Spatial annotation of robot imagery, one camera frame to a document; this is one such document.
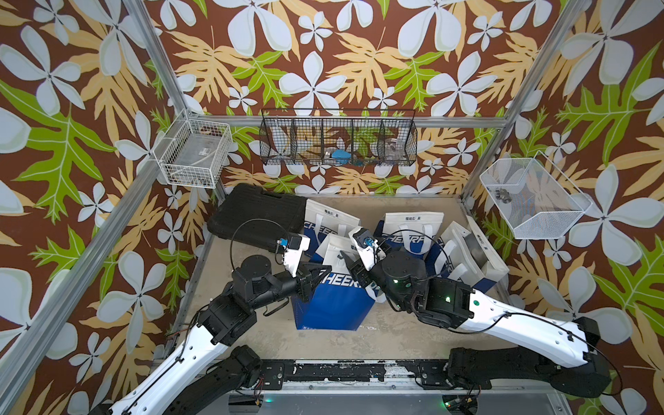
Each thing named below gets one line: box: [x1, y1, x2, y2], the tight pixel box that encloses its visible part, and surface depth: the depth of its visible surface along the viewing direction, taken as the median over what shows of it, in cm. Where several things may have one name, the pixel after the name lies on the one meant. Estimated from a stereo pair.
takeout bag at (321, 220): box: [303, 198, 362, 262], surface depth 84 cm
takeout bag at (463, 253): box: [427, 216, 510, 294], surface depth 75 cm
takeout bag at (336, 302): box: [291, 233, 387, 332], surface depth 65 cm
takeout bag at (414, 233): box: [373, 211, 445, 260], surface depth 84 cm
